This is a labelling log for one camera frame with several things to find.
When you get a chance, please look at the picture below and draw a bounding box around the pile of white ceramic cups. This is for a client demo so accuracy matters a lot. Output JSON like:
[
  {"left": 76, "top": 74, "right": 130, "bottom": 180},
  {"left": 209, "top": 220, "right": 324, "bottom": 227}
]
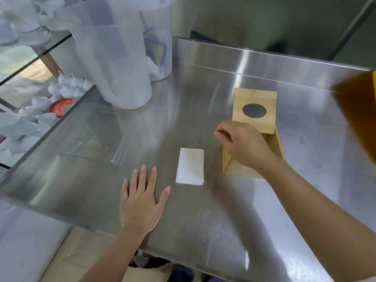
[{"left": 0, "top": 0, "right": 77, "bottom": 47}]

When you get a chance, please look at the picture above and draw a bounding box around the person's right hand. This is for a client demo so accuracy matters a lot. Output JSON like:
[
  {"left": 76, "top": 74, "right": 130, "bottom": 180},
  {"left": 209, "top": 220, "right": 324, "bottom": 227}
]
[{"left": 213, "top": 120, "right": 278, "bottom": 174}]

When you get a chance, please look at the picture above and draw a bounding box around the dark shoe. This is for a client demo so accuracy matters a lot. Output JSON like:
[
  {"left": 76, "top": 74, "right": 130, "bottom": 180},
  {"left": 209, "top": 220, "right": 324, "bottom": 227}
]
[
  {"left": 129, "top": 250, "right": 171, "bottom": 269},
  {"left": 167, "top": 265, "right": 195, "bottom": 282}
]

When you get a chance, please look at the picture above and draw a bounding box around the wooden shelf support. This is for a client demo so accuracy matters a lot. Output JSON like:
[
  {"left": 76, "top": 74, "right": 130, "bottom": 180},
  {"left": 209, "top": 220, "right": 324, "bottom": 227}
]
[{"left": 32, "top": 45, "right": 61, "bottom": 77}]

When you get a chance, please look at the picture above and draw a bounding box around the person's left forearm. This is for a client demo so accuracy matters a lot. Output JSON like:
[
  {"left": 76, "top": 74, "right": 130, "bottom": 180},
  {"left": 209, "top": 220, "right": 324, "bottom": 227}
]
[{"left": 79, "top": 227, "right": 151, "bottom": 282}]

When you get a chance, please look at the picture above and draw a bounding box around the person's right forearm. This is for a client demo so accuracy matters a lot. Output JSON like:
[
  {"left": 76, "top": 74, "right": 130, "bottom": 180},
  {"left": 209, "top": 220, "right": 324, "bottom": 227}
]
[{"left": 258, "top": 157, "right": 376, "bottom": 282}]

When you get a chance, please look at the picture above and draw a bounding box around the wooden napkin box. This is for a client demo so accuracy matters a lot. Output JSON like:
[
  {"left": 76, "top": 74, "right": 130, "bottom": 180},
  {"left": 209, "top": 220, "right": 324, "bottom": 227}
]
[{"left": 222, "top": 126, "right": 285, "bottom": 179}]

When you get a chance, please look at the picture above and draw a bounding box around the red ceramic dish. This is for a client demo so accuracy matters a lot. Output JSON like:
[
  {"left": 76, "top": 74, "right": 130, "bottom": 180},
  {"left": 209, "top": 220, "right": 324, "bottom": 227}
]
[{"left": 49, "top": 98, "right": 74, "bottom": 118}]

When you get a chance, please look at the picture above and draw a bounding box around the person's left hand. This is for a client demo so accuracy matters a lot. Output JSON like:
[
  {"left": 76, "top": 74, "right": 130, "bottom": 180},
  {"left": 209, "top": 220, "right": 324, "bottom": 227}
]
[{"left": 119, "top": 164, "right": 171, "bottom": 236}]

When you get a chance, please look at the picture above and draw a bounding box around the brown yellow container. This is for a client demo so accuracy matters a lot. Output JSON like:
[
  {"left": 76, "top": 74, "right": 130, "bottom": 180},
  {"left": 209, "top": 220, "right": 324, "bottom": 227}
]
[{"left": 331, "top": 70, "right": 376, "bottom": 165}]

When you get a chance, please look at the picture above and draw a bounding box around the wooden lid with oval hole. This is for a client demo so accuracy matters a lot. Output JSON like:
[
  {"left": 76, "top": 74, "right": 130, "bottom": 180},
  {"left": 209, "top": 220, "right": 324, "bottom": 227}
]
[{"left": 232, "top": 88, "right": 278, "bottom": 135}]

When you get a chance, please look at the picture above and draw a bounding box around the clear plastic container with scoop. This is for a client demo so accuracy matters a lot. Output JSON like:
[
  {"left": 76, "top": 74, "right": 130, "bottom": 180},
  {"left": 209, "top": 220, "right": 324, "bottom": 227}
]
[{"left": 137, "top": 0, "right": 174, "bottom": 82}]

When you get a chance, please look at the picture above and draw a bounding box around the large clear plastic container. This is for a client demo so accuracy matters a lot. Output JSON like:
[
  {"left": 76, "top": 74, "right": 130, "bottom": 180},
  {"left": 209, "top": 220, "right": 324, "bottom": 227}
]
[{"left": 70, "top": 0, "right": 153, "bottom": 110}]

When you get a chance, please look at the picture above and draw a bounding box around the stack of white napkins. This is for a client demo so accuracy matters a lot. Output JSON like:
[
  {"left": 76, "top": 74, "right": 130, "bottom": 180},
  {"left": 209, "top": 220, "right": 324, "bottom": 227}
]
[{"left": 176, "top": 147, "right": 205, "bottom": 186}]

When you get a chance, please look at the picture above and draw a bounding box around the pile of white ceramic dishes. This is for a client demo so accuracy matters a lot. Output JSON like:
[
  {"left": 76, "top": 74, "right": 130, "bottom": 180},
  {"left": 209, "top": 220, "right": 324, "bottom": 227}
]
[{"left": 0, "top": 70, "right": 95, "bottom": 157}]

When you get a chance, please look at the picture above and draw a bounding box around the blue plastic scoop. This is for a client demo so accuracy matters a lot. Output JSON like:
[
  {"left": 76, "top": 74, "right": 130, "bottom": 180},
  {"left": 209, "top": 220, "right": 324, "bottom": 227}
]
[{"left": 143, "top": 12, "right": 168, "bottom": 68}]

